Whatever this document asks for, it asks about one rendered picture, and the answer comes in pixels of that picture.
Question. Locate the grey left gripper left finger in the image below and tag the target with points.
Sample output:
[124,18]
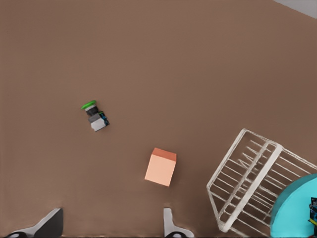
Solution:
[50,223]

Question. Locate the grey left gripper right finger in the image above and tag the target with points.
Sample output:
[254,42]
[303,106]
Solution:
[169,223]

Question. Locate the cyan plate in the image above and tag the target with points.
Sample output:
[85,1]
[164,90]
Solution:
[292,210]

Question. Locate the orange cube block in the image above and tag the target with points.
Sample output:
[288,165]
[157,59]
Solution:
[161,167]

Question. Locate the green button switch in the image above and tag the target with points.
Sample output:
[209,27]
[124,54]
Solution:
[95,116]

